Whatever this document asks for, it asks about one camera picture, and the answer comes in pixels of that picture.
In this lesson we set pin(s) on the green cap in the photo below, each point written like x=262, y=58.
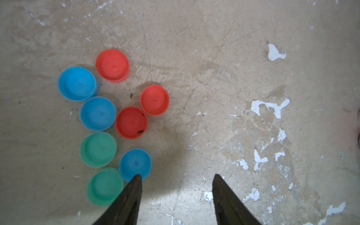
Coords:
x=98, y=149
x=105, y=186

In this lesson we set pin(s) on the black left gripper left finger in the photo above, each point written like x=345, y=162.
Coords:
x=125, y=209

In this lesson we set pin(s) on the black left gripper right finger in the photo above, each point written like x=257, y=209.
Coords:
x=229, y=209

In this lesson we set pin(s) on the red cap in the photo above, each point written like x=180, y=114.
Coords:
x=113, y=65
x=154, y=100
x=131, y=123

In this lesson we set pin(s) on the blue stamp cap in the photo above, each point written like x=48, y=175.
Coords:
x=135, y=161

